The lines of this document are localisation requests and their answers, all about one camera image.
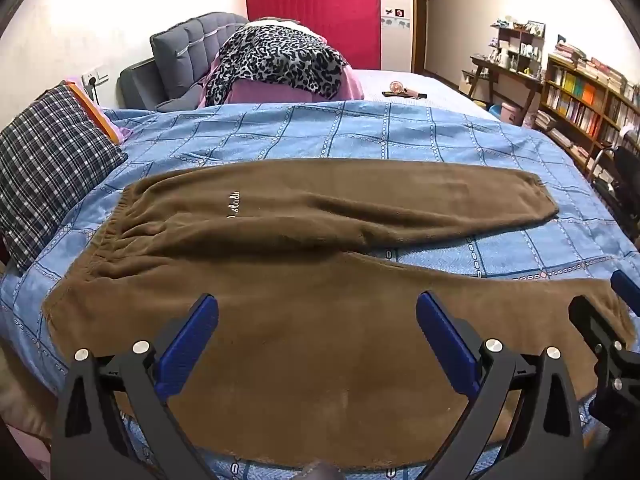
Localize brown fleece pants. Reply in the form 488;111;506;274
42;157;637;463

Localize grey padded headboard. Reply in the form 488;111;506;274
119;11;249;112

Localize dark wooden desk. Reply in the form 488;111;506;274
462;55;543;111

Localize black office chair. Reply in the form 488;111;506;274
587;145;640;241

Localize white bed sheet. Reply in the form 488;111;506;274
350;69;501;121

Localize small desk shelf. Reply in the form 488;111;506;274
490;19;547;78

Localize pink orange pillow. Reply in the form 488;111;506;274
64;76;133;145

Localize pink bin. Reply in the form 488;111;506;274
500;101;526;126

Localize pink quilt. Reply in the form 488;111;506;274
192;55;366;108

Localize leopard print blanket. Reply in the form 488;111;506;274
205;24;349;107

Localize wooden bookshelf with books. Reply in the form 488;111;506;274
532;42;640;176

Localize blue checked blanket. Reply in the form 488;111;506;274
0;100;640;480

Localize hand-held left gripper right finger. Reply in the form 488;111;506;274
415;290;589;480

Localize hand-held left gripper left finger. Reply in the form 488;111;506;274
50;292;221;480

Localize red mattress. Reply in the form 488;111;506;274
244;0;382;71

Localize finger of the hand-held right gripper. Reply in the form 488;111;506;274
611;270;640;313
569;294;627;357

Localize dark plaid pillow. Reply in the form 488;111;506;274
0;82;130;272

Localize wooden door frame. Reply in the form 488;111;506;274
414;0;438;73

